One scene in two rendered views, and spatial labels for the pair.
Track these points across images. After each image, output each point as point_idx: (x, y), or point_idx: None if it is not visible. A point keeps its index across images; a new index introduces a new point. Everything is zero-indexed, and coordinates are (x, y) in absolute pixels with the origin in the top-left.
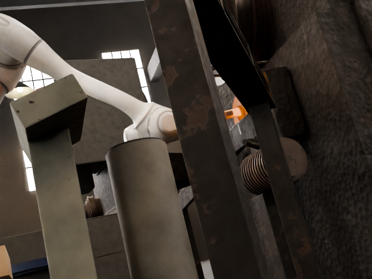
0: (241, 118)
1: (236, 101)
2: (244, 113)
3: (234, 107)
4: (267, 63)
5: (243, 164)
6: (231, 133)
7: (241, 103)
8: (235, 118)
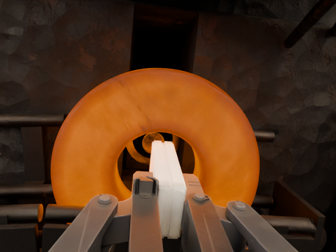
0: (116, 175)
1: (152, 93)
2: (23, 97)
3: (109, 112)
4: (323, 32)
5: None
6: (32, 242)
7: (195, 132)
8: (81, 165)
